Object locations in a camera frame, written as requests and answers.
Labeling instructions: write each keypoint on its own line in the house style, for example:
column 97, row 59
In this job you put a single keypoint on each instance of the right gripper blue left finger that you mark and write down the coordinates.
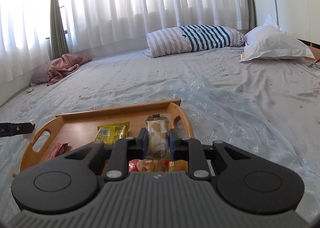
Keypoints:
column 131, row 147

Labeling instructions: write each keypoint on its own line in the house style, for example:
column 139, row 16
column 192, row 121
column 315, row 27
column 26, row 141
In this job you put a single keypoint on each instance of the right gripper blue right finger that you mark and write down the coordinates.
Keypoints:
column 182, row 148

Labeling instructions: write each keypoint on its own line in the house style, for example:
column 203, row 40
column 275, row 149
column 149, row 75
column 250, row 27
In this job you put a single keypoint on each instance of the yellow snack packet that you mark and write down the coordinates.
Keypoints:
column 109, row 134

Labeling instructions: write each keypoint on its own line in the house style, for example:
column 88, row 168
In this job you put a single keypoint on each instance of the red nuts snack bag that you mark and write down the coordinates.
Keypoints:
column 154, row 166

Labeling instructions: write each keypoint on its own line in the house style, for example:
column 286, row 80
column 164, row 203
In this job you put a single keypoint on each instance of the beige nougat bar pack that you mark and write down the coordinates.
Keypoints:
column 158, row 141

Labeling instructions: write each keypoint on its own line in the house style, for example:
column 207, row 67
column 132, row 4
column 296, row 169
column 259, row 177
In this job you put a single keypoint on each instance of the small red candy pack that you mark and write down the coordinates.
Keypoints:
column 58, row 149

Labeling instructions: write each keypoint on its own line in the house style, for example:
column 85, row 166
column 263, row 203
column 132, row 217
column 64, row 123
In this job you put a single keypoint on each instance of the light blue snowflake tulle cloth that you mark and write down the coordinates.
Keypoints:
column 218, row 114

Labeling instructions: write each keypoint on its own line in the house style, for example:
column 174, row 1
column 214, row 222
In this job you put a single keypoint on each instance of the small trinket on bed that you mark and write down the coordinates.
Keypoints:
column 28, row 90

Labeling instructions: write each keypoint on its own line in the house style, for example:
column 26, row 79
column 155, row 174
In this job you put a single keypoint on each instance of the purple pillow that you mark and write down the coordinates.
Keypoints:
column 46, row 73

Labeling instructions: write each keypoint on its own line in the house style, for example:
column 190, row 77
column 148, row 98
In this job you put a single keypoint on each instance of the pink crumpled blanket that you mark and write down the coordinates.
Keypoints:
column 64, row 66

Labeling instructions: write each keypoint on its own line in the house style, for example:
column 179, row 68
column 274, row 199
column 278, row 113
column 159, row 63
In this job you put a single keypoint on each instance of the striped pillow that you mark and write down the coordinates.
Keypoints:
column 191, row 38

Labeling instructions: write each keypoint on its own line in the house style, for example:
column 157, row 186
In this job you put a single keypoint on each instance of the grey bed sheet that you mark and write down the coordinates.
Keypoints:
column 162, row 75

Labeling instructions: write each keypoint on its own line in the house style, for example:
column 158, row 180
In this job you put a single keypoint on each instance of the white pillow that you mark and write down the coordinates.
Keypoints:
column 270, row 42

